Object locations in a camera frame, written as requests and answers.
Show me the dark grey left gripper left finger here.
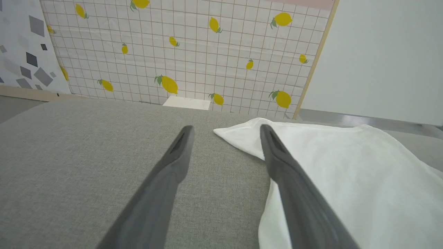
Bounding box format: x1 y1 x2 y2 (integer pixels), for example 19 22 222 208
97 125 195 249

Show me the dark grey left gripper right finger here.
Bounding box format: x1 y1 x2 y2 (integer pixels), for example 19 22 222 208
260 124 360 249

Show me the white long-sleeve garment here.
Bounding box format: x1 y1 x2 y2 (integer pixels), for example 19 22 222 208
213 118 443 249

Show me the white box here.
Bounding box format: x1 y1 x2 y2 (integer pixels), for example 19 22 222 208
163 96 211 110

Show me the lemon print partition panel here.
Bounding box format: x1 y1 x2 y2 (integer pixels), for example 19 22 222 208
40 0 340 120

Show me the grey geometric print panel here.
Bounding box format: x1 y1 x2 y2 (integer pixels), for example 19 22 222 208
0 0 87 102

